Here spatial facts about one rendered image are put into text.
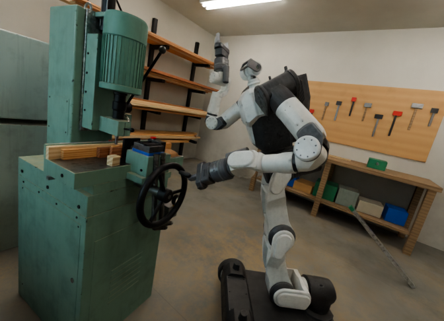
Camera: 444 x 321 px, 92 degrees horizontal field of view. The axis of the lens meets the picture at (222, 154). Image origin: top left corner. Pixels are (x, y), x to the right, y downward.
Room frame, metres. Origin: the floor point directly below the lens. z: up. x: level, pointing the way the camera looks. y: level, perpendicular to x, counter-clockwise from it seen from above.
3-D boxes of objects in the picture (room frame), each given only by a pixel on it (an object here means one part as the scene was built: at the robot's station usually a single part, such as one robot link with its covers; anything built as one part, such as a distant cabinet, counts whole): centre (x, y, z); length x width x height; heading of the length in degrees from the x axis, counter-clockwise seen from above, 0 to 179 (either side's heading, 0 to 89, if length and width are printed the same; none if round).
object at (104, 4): (1.06, 0.64, 1.54); 0.08 x 0.08 x 0.17; 64
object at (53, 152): (1.03, 0.52, 0.92); 0.60 x 0.02 x 0.05; 154
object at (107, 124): (1.01, 0.53, 1.03); 0.14 x 0.07 x 0.09; 64
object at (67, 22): (1.12, 0.77, 1.16); 0.22 x 0.22 x 0.72; 64
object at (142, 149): (0.94, 0.32, 0.99); 0.13 x 0.11 x 0.06; 154
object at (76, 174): (0.98, 0.40, 0.87); 0.61 x 0.30 x 0.06; 154
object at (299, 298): (1.09, -0.52, 0.28); 0.21 x 0.20 x 0.13; 94
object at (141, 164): (0.94, 0.32, 0.91); 0.15 x 0.14 x 0.09; 154
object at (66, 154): (1.07, 0.48, 0.92); 0.62 x 0.02 x 0.04; 154
